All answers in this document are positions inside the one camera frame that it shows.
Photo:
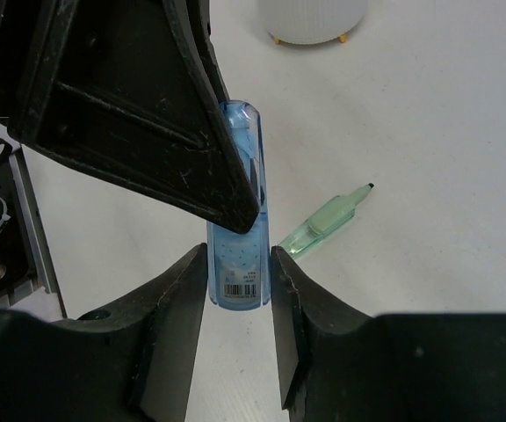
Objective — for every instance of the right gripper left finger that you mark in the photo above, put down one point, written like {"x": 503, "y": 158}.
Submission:
{"x": 129, "y": 360}

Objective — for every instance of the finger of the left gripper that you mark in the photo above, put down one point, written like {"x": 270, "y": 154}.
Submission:
{"x": 129, "y": 92}

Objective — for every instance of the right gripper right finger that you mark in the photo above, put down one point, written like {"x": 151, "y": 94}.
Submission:
{"x": 336, "y": 363}

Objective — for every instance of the blue highlighter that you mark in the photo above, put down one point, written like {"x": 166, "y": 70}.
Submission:
{"x": 239, "y": 276}

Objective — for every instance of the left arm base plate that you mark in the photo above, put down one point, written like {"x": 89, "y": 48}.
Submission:
{"x": 25, "y": 259}

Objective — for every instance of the white round divided organizer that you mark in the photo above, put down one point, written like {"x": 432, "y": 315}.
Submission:
{"x": 310, "y": 22}

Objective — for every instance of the mint green highlighter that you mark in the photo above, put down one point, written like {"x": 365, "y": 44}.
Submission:
{"x": 324, "y": 222}

